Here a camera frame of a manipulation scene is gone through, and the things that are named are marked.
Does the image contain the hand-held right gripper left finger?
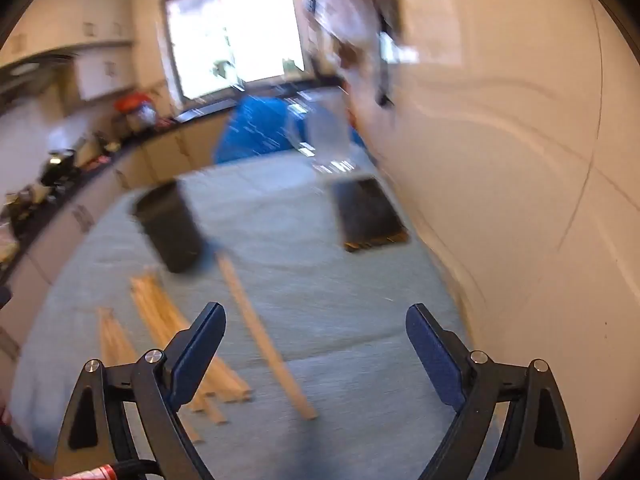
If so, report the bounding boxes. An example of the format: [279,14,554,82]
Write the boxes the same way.
[52,301,227,480]

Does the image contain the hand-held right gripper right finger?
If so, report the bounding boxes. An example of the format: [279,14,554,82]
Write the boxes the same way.
[405,303,581,480]

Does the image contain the black utensil holder cup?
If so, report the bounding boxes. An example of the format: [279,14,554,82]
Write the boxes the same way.
[131,180,211,275]

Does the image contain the grey-blue table cloth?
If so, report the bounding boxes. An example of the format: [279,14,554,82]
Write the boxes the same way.
[10,152,471,480]

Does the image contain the black flat tray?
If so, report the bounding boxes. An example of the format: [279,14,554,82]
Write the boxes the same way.
[331,174,412,254]

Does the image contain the beige lower cabinets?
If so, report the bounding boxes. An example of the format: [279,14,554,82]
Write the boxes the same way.
[0,110,231,351]

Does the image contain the beige cabinets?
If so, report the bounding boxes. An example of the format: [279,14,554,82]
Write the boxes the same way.
[0,0,166,101]
[0,110,231,351]

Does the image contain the blue plastic bag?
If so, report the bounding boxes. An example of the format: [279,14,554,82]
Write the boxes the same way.
[214,95,368,165]

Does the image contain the black wok with lid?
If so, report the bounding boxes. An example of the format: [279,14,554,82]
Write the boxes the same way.
[40,149,81,186]

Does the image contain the black kitchen countertop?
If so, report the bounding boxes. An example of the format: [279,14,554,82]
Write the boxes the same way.
[0,97,346,271]

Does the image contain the clear plastic container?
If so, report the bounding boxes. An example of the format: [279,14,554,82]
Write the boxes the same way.
[300,91,363,176]

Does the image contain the red bowl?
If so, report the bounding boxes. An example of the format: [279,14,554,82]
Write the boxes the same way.
[115,94,151,113]

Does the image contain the kitchen window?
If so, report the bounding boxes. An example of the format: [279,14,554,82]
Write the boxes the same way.
[162,0,308,101]

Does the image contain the range hood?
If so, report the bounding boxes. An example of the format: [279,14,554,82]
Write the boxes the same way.
[0,55,76,91]

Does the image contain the beige upper cabinets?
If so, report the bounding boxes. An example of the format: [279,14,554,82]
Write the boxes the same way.
[0,0,166,101]

